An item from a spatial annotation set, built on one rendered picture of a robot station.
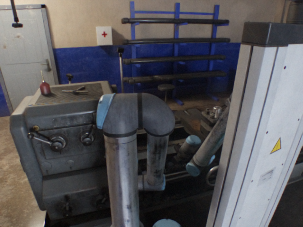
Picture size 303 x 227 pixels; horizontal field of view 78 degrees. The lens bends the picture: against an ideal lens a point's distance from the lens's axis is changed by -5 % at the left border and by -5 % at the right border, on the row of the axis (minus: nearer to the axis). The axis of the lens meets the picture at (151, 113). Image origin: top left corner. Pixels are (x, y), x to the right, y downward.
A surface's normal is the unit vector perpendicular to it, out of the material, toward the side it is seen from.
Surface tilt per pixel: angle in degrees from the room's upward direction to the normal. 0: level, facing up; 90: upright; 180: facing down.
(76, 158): 90
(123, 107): 55
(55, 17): 90
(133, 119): 95
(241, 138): 90
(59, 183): 32
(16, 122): 46
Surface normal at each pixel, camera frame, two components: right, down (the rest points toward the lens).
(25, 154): 0.30, 0.40
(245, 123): -0.89, 0.19
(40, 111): 0.21, -0.36
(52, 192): 0.16, -0.55
